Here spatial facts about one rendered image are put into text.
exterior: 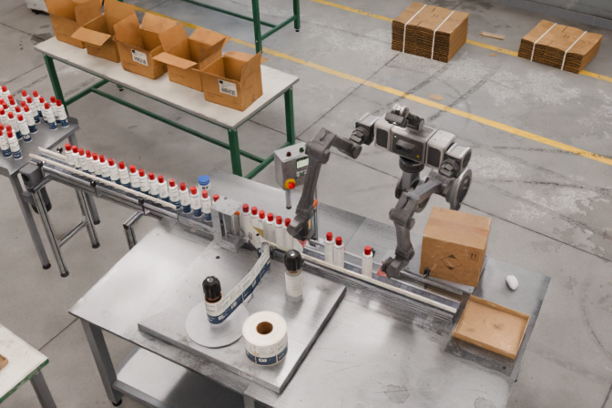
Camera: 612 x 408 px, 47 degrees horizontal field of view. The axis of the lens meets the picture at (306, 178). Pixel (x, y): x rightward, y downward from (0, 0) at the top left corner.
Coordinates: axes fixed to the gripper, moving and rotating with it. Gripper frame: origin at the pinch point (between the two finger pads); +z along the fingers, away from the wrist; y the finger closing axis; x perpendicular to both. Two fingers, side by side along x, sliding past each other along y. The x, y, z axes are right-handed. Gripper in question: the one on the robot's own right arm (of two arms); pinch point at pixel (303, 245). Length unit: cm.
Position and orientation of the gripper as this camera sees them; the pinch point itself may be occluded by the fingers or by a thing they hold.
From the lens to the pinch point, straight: 359.4
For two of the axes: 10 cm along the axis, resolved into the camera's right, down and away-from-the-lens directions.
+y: 8.8, 2.7, -4.0
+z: 0.4, 7.9, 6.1
